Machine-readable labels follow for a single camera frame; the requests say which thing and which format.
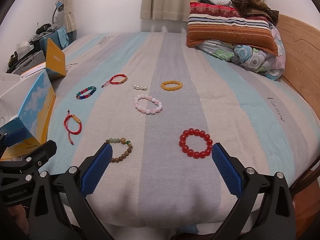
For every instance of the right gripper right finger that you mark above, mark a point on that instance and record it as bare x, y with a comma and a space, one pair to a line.
276, 218

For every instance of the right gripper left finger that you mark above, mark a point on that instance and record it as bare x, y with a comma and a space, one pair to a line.
59, 208

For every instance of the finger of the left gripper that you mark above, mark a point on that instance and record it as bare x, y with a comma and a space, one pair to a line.
14, 137

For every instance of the red cord bracelet gold tube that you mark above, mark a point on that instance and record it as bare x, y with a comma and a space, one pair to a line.
73, 126

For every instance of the person's left hand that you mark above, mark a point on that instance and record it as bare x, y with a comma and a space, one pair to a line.
19, 214

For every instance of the white cardboard box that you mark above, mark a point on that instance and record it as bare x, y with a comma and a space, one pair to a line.
27, 101

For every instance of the grey suitcase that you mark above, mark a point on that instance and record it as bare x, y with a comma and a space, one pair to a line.
25, 64

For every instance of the teal suitcase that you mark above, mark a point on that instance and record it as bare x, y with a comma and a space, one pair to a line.
59, 37

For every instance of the blue desk lamp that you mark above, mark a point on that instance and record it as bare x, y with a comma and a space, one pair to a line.
59, 7

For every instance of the striped bed sheet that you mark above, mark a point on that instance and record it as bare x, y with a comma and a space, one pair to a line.
149, 88

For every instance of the floral quilt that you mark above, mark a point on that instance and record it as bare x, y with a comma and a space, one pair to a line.
248, 57

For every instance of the beige side curtain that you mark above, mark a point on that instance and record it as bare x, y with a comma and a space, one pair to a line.
68, 15

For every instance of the wooden headboard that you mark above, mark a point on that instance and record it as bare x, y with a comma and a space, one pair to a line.
301, 43

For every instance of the striped orange pillow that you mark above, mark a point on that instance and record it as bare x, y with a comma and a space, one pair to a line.
223, 23

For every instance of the brown fuzzy blanket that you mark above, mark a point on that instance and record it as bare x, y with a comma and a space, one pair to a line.
255, 8

